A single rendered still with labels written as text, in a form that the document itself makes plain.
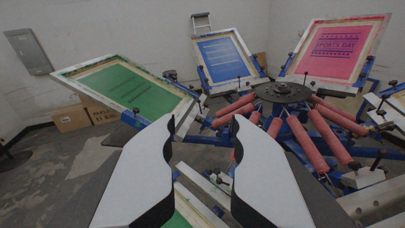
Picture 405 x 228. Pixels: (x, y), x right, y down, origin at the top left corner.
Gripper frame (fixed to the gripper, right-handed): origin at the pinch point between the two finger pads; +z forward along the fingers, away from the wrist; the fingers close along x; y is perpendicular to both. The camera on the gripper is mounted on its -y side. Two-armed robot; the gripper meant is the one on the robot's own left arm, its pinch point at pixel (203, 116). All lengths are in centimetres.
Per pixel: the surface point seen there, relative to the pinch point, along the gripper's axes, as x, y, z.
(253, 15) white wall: 112, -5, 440
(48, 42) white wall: -290, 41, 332
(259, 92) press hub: 33, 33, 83
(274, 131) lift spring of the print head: 36, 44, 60
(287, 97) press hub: 44, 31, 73
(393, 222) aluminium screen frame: 56, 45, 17
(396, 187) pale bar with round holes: 64, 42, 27
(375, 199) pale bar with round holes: 56, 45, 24
